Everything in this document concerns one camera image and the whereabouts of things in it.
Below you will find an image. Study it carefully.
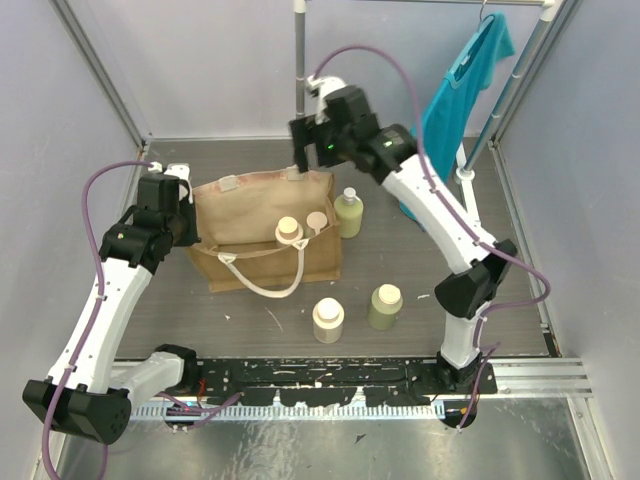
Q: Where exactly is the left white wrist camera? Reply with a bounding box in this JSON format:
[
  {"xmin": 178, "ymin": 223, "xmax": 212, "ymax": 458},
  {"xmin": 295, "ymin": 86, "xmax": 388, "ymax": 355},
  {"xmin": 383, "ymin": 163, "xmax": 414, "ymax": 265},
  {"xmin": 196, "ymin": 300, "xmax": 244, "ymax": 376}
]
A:
[{"xmin": 147, "ymin": 162, "xmax": 193, "ymax": 203}]

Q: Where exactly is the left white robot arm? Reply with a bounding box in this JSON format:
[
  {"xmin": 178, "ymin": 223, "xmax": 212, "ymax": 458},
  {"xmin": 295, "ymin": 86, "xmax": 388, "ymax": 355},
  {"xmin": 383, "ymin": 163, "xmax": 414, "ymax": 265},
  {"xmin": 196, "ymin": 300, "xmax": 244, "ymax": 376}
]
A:
[{"xmin": 22, "ymin": 164, "xmax": 200, "ymax": 445}]

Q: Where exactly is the green pump dispenser bottle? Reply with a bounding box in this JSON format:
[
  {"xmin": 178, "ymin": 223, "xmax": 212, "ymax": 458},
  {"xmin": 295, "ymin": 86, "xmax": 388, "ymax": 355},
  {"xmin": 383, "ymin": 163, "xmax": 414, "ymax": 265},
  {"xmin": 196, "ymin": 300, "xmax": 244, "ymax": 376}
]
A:
[{"xmin": 304, "ymin": 211, "xmax": 328, "ymax": 238}]

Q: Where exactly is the tan canvas tote bag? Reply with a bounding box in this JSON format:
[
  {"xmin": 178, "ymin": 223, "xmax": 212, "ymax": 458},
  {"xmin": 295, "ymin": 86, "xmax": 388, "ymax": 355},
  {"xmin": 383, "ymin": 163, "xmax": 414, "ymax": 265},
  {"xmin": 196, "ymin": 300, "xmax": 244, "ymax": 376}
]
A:
[{"xmin": 187, "ymin": 167, "xmax": 342, "ymax": 299}]

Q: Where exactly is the metal clothes rack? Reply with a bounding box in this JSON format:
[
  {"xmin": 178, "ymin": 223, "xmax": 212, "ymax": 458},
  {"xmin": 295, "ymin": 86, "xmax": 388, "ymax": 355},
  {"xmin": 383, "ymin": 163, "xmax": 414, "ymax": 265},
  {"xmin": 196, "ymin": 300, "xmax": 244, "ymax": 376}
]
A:
[{"xmin": 293, "ymin": 1, "xmax": 563, "ymax": 225}]

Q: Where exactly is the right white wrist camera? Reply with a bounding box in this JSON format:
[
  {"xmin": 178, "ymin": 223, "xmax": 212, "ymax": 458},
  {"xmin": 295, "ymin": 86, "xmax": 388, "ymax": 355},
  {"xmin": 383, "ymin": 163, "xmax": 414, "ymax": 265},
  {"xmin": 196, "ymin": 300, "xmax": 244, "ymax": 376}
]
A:
[{"xmin": 305, "ymin": 75, "xmax": 346, "ymax": 125}]

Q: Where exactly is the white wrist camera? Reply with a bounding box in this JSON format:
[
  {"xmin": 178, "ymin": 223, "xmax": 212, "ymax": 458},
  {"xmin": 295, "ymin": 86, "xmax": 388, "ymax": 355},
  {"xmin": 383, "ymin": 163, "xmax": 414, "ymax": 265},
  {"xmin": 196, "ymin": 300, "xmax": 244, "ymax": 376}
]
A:
[
  {"xmin": 305, "ymin": 75, "xmax": 346, "ymax": 125},
  {"xmin": 147, "ymin": 162, "xmax": 193, "ymax": 203}
]

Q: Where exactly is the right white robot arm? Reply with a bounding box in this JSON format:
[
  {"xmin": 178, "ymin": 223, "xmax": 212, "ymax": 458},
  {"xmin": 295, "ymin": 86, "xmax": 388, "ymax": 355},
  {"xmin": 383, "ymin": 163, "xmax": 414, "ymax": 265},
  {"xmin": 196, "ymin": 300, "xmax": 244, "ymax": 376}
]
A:
[{"xmin": 289, "ymin": 77, "xmax": 517, "ymax": 394}]

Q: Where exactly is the olive green bottle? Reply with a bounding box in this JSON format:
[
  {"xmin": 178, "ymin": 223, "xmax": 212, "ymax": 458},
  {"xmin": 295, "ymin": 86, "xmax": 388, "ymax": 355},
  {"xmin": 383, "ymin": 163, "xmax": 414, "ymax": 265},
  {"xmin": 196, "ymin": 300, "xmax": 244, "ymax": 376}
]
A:
[{"xmin": 367, "ymin": 284, "xmax": 403, "ymax": 331}]

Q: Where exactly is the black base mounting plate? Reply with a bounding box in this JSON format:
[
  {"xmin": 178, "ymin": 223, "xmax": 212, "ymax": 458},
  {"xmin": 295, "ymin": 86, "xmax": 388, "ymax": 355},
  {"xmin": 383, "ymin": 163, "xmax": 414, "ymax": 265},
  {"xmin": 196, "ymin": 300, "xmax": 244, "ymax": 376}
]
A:
[{"xmin": 163, "ymin": 357, "xmax": 498, "ymax": 426}]

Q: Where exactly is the green bottle white cap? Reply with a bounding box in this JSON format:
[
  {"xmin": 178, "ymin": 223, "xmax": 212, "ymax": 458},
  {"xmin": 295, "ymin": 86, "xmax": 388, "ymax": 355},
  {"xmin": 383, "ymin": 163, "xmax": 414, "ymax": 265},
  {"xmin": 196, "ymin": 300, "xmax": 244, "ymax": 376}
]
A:
[{"xmin": 334, "ymin": 187, "xmax": 364, "ymax": 239}]

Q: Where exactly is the cream short bottle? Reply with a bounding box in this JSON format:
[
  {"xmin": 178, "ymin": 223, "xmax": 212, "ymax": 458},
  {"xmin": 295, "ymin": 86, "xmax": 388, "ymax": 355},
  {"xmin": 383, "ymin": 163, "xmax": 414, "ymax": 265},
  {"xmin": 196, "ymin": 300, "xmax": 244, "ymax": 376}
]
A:
[{"xmin": 312, "ymin": 297, "xmax": 345, "ymax": 344}]

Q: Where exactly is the teal t-shirt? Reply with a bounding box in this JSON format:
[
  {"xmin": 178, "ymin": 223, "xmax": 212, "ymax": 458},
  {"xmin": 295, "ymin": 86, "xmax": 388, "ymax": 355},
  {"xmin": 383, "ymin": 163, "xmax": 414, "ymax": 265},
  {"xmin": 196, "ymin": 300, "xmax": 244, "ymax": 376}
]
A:
[{"xmin": 397, "ymin": 12, "xmax": 516, "ymax": 232}]

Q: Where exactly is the cream labelled tall bottle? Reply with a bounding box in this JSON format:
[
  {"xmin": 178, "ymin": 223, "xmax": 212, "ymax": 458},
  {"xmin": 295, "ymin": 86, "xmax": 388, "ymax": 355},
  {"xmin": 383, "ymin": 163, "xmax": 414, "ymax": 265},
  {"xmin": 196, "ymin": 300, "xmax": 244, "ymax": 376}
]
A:
[{"xmin": 275, "ymin": 216, "xmax": 304, "ymax": 246}]

